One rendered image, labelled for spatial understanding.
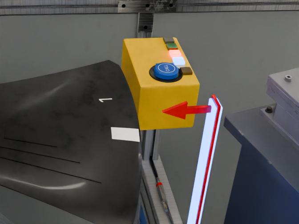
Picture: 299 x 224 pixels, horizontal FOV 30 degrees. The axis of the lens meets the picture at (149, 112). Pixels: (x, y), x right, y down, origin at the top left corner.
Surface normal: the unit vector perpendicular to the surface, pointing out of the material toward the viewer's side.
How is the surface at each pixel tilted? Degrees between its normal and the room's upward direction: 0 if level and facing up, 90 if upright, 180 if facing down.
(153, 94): 90
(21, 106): 7
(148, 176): 0
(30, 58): 90
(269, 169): 90
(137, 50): 0
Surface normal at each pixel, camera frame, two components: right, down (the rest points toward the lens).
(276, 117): -0.89, 0.20
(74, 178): 0.33, -0.57
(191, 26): 0.21, 0.58
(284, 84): 0.07, -0.78
